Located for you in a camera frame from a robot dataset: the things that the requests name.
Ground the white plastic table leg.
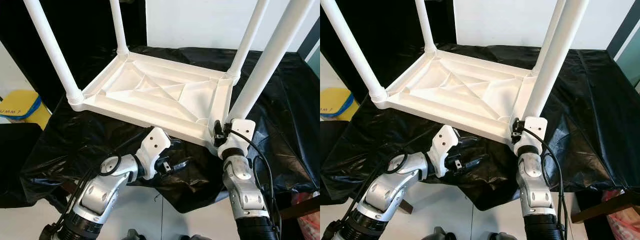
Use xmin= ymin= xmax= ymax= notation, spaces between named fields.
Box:
xmin=530 ymin=0 xmax=567 ymax=77
xmin=22 ymin=0 xmax=86 ymax=112
xmin=320 ymin=0 xmax=389 ymax=110
xmin=109 ymin=0 xmax=130 ymax=56
xmin=226 ymin=0 xmax=317 ymax=123
xmin=225 ymin=0 xmax=271 ymax=83
xmin=521 ymin=0 xmax=592 ymax=121
xmin=414 ymin=0 xmax=438 ymax=53

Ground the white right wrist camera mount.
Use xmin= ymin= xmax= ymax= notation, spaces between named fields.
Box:
xmin=512 ymin=116 xmax=548 ymax=156
xmin=218 ymin=119 xmax=257 ymax=160

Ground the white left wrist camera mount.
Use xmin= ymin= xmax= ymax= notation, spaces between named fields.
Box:
xmin=135 ymin=126 xmax=172 ymax=180
xmin=428 ymin=125 xmax=460 ymax=178

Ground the yellow and blue box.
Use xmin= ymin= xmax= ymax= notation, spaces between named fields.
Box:
xmin=0 ymin=89 xmax=52 ymax=131
xmin=320 ymin=87 xmax=360 ymax=123

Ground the dark grey vertical post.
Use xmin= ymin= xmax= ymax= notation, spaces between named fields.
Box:
xmin=300 ymin=25 xmax=321 ymax=61
xmin=607 ymin=0 xmax=640 ymax=56

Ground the black equipment bag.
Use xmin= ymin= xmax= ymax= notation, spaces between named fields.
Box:
xmin=320 ymin=120 xmax=346 ymax=201
xmin=0 ymin=122 xmax=43 ymax=208

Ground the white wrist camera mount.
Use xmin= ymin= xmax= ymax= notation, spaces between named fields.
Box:
xmin=428 ymin=125 xmax=460 ymax=178
xmin=218 ymin=119 xmax=257 ymax=160
xmin=135 ymin=126 xmax=172 ymax=180
xmin=512 ymin=116 xmax=548 ymax=156

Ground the black plastic table cover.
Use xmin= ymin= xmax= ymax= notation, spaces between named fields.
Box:
xmin=320 ymin=42 xmax=640 ymax=212
xmin=20 ymin=45 xmax=321 ymax=215

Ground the red patterned bag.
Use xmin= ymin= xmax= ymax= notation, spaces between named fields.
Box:
xmin=292 ymin=192 xmax=321 ymax=240
xmin=602 ymin=190 xmax=640 ymax=240

